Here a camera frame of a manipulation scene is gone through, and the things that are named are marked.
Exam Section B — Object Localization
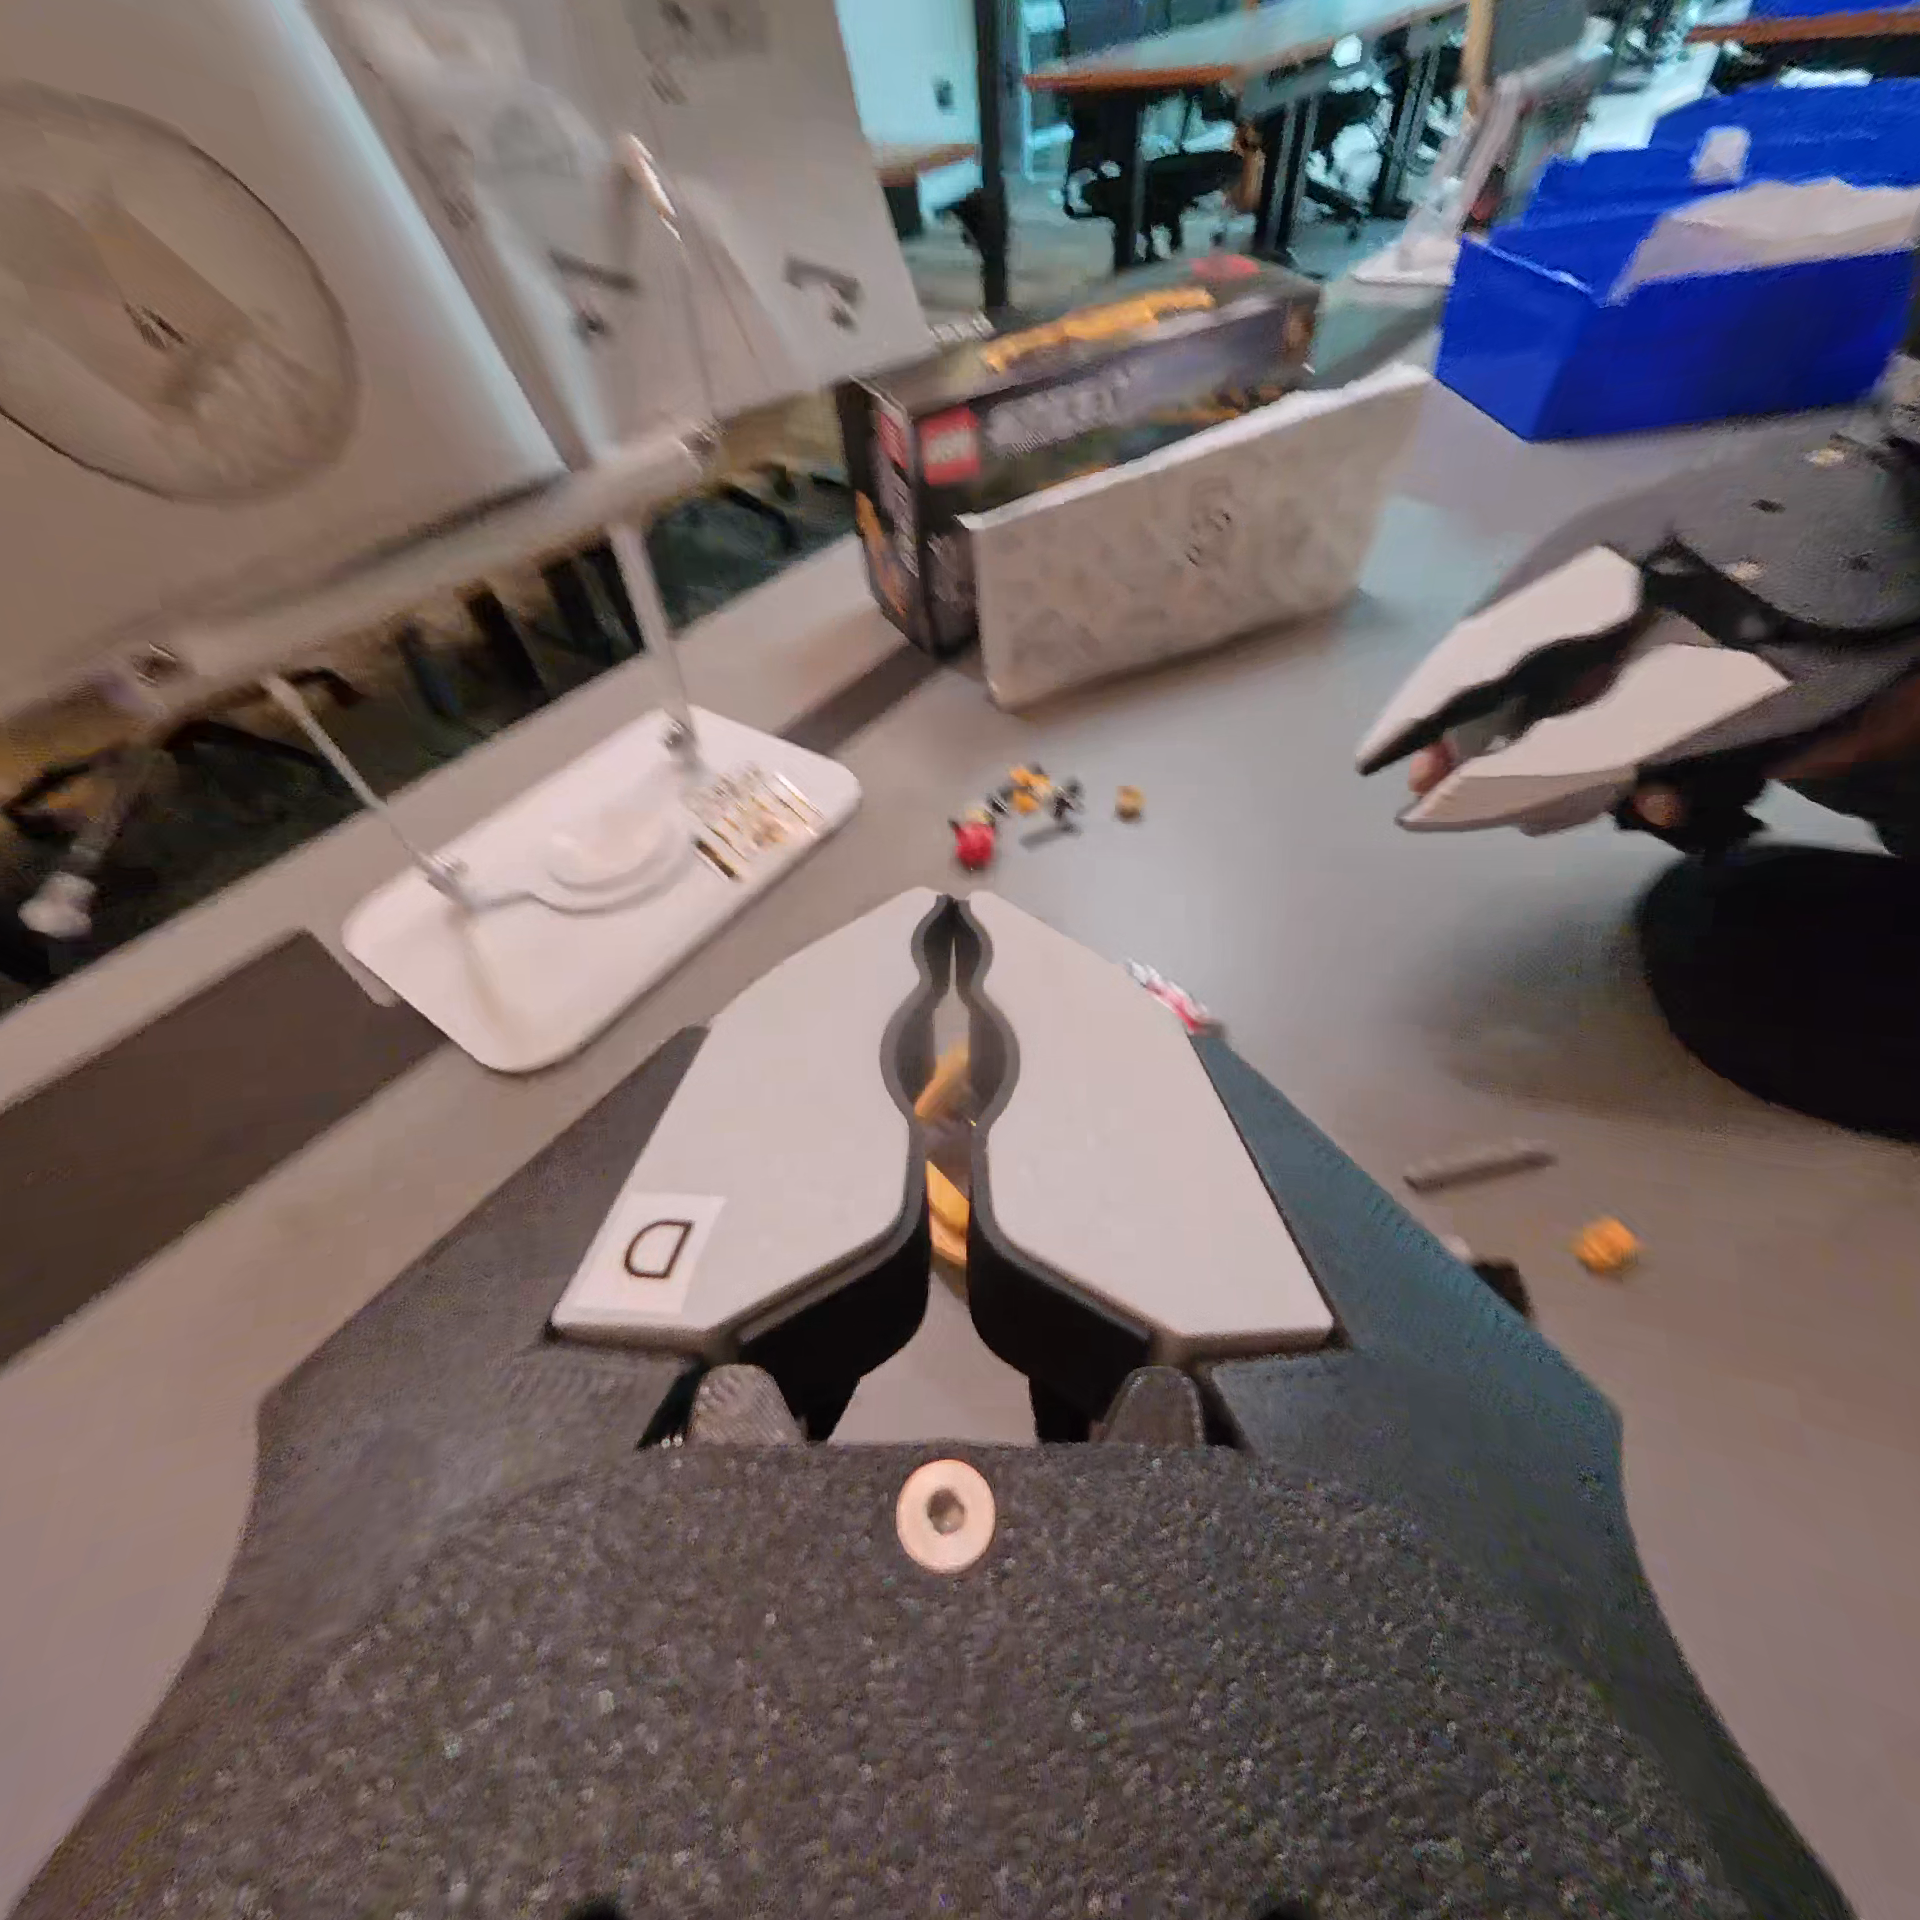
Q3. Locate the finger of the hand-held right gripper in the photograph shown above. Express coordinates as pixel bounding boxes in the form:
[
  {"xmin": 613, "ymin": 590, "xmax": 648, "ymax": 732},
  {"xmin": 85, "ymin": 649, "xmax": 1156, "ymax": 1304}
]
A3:
[
  {"xmin": 1395, "ymin": 648, "xmax": 1794, "ymax": 835},
  {"xmin": 1358, "ymin": 547, "xmax": 1652, "ymax": 775}
]

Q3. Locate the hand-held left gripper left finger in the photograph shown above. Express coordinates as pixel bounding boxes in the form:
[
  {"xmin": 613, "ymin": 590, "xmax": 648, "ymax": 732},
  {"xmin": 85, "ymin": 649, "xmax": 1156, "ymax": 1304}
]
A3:
[{"xmin": 548, "ymin": 887, "xmax": 962, "ymax": 1344}]

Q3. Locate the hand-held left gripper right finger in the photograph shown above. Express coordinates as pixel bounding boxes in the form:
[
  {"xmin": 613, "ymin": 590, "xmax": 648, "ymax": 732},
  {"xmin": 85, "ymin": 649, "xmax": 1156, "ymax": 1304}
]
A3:
[{"xmin": 967, "ymin": 889, "xmax": 1340, "ymax": 1362}]

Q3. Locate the yellow lego car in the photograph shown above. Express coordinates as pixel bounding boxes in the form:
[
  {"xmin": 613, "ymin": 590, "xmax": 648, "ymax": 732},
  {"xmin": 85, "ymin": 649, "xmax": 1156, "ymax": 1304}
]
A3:
[{"xmin": 912, "ymin": 960, "xmax": 1531, "ymax": 1322}]

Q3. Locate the lego set box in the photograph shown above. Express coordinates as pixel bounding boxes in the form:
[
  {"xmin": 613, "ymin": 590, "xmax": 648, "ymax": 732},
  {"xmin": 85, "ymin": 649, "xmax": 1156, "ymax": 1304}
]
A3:
[{"xmin": 834, "ymin": 276, "xmax": 1322, "ymax": 664}]

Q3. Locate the lego instruction booklet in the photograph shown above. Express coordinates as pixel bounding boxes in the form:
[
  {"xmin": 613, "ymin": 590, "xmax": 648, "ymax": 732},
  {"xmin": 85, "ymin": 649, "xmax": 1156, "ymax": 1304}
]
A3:
[{"xmin": 0, "ymin": 0, "xmax": 932, "ymax": 722}]

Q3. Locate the person's right hand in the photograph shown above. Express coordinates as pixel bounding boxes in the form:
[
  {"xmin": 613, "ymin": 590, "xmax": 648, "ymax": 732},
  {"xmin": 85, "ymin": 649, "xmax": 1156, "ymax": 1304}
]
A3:
[{"xmin": 1611, "ymin": 675, "xmax": 1920, "ymax": 841}]

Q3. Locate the white book stand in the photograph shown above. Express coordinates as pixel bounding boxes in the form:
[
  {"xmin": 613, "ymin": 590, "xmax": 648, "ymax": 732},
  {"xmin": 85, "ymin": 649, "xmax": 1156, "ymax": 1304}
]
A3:
[{"xmin": 15, "ymin": 406, "xmax": 864, "ymax": 1074}]

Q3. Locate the blue storage bin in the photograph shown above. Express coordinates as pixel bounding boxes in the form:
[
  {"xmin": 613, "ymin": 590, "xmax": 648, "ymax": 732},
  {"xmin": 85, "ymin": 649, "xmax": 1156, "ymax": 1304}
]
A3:
[
  {"xmin": 1437, "ymin": 180, "xmax": 1920, "ymax": 443},
  {"xmin": 1528, "ymin": 82, "xmax": 1920, "ymax": 226}
]

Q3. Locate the white numbered paper bag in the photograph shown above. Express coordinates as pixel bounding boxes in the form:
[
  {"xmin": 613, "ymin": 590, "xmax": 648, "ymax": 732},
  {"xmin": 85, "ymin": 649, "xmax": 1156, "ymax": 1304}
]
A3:
[{"xmin": 960, "ymin": 360, "xmax": 1431, "ymax": 711}]

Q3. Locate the long grey office desk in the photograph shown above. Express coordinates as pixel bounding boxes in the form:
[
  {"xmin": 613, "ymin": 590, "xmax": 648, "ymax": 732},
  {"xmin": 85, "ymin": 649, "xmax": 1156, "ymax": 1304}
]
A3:
[{"xmin": 1026, "ymin": 0, "xmax": 1472, "ymax": 271}]

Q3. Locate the black metal pole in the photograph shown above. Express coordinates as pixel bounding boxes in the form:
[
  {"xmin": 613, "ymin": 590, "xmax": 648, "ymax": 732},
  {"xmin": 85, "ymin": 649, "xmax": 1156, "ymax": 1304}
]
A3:
[{"xmin": 971, "ymin": 0, "xmax": 1011, "ymax": 308}]

